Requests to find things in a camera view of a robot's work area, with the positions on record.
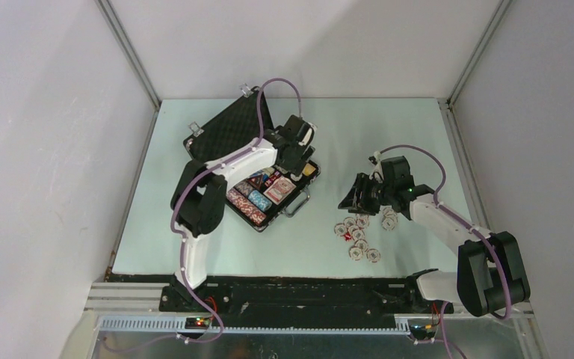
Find red dice in case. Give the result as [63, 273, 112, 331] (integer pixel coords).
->
[264, 171, 282, 187]

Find black poker set case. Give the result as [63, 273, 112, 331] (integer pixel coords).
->
[183, 87, 320, 232]

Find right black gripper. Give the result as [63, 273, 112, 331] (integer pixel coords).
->
[338, 173, 395, 216]

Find red playing card deck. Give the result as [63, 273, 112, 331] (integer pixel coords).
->
[264, 177, 296, 205]

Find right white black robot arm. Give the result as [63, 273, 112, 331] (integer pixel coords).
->
[338, 156, 531, 317]

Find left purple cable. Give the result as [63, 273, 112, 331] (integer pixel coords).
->
[170, 77, 303, 346]

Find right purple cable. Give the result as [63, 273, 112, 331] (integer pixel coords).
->
[373, 144, 513, 359]

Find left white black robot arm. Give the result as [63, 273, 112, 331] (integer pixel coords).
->
[170, 115, 316, 312]

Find blue patterned card deck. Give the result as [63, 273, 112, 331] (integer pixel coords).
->
[246, 170, 272, 190]

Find yellow poker chip stack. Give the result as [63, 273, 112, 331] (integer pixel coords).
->
[301, 163, 317, 177]

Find purple grey chip stack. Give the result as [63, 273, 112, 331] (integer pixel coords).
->
[235, 180, 256, 197]

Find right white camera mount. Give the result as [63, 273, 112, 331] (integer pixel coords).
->
[368, 152, 384, 183]

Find red white chip row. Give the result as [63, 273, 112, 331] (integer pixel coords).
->
[226, 189, 266, 227]

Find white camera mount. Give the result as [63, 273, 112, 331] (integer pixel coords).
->
[368, 152, 384, 183]
[297, 123, 317, 147]

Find light blue chip stack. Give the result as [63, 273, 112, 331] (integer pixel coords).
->
[247, 190, 273, 212]

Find white red chip stack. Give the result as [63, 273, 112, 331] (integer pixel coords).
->
[333, 206, 399, 263]

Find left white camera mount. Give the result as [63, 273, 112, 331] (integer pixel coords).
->
[297, 123, 317, 147]

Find purple cable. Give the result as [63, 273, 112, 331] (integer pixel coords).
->
[170, 77, 303, 346]
[373, 144, 513, 359]

